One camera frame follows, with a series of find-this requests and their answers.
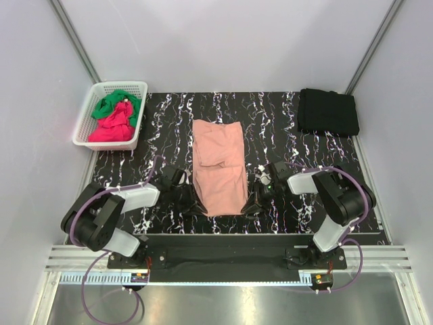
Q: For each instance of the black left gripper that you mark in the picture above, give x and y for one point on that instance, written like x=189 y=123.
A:
x=191 y=207

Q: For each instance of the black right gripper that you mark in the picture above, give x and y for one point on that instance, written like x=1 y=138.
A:
x=254 y=208

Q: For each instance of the pink printed t-shirt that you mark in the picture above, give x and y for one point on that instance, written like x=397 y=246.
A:
x=219 y=169

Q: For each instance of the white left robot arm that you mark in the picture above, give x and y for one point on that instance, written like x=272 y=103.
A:
x=92 y=220

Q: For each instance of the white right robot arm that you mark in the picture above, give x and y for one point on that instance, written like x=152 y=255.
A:
x=346 y=200

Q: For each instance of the left small electronics module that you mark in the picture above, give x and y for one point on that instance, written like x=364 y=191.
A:
x=140 y=277

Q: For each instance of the small electronics module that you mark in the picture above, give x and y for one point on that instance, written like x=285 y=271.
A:
x=322 y=282
x=140 y=277

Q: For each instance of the right small electronics module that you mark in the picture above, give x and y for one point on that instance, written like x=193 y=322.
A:
x=322 y=282

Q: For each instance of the red crumpled t-shirt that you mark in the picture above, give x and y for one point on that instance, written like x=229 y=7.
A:
x=115 y=127

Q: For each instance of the black folded t-shirt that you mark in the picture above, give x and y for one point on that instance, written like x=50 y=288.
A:
x=327 y=111

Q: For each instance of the white plastic basket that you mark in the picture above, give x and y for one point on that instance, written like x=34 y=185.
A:
x=86 y=125

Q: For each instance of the green crumpled t-shirt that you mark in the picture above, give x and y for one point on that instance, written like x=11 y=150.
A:
x=106 y=105

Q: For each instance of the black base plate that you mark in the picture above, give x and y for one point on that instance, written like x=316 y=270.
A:
x=196 y=274

